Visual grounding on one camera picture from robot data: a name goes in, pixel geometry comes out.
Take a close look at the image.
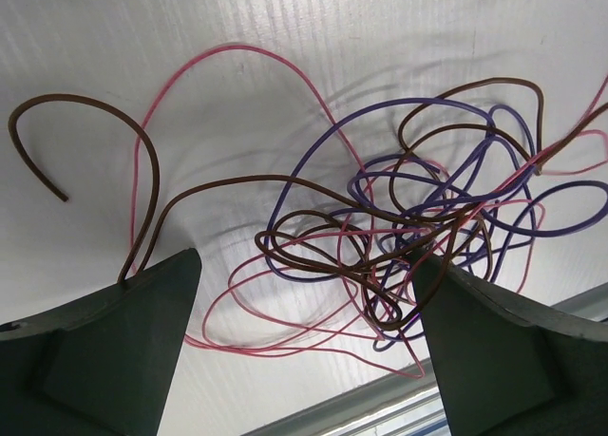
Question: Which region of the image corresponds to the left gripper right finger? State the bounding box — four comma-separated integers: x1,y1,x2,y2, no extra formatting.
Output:
412,253,607,435

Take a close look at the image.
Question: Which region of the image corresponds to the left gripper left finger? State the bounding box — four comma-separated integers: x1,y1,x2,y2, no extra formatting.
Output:
1,249,201,435

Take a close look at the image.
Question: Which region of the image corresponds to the bundle of thin wires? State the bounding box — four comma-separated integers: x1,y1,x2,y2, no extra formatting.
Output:
8,46,608,383

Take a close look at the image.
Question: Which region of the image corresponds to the aluminium mounting rail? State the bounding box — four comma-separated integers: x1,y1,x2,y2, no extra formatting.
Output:
246,283,608,436

